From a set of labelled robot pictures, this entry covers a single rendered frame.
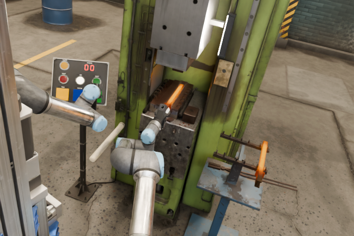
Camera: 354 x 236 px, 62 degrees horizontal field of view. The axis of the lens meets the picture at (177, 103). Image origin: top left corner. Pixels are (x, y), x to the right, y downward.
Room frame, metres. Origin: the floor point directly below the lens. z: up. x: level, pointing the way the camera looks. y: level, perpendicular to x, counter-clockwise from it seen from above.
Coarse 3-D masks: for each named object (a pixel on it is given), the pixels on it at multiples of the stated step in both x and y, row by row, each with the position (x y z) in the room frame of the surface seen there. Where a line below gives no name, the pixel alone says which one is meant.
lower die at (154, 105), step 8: (176, 80) 2.08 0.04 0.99; (168, 88) 1.92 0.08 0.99; (176, 88) 1.92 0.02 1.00; (184, 88) 1.96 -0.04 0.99; (192, 88) 2.05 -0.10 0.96; (160, 96) 1.80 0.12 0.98; (168, 96) 1.80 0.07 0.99; (152, 104) 1.68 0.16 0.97; (176, 104) 1.71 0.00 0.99; (176, 112) 1.65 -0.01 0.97
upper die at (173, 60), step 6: (156, 54) 1.69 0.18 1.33; (162, 54) 1.68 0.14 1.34; (168, 54) 1.67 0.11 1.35; (174, 54) 1.66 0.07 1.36; (186, 54) 1.69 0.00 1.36; (156, 60) 1.69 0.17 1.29; (162, 60) 1.68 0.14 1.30; (168, 60) 1.67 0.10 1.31; (174, 60) 1.66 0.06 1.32; (180, 60) 1.66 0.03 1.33; (186, 60) 1.65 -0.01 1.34; (192, 60) 1.79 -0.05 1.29; (168, 66) 1.67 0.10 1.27; (174, 66) 1.66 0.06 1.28; (180, 66) 1.65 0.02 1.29; (186, 66) 1.65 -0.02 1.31
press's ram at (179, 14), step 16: (160, 0) 1.69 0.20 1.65; (176, 0) 1.67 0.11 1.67; (192, 0) 1.65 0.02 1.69; (208, 0) 1.64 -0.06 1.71; (160, 16) 1.69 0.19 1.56; (176, 16) 1.67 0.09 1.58; (192, 16) 1.65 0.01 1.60; (208, 16) 1.72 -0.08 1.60; (160, 32) 1.69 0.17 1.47; (176, 32) 1.67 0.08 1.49; (192, 32) 1.65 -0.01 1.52; (208, 32) 1.86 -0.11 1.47; (176, 48) 1.66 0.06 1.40; (192, 48) 1.64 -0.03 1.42
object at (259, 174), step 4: (264, 144) 1.51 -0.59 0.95; (264, 148) 1.47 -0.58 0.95; (264, 152) 1.42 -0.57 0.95; (260, 156) 1.38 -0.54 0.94; (264, 156) 1.38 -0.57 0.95; (260, 160) 1.34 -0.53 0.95; (264, 160) 1.35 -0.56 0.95; (260, 164) 1.31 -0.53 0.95; (260, 168) 1.27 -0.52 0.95; (256, 172) 1.24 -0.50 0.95; (260, 172) 1.23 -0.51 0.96; (264, 172) 1.24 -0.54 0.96; (256, 176) 1.23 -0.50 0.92; (260, 176) 1.19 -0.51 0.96; (256, 180) 1.20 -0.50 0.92; (260, 180) 1.16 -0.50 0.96; (256, 184) 1.17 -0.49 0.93
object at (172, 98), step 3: (180, 84) 1.99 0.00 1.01; (180, 87) 1.93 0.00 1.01; (177, 90) 1.88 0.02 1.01; (180, 90) 1.91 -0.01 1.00; (174, 93) 1.83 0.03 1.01; (177, 93) 1.84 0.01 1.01; (171, 96) 1.77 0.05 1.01; (174, 96) 1.78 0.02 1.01; (171, 99) 1.74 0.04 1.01; (174, 99) 1.77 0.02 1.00; (168, 102) 1.69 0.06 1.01; (171, 102) 1.69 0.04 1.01; (168, 105) 1.64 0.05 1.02
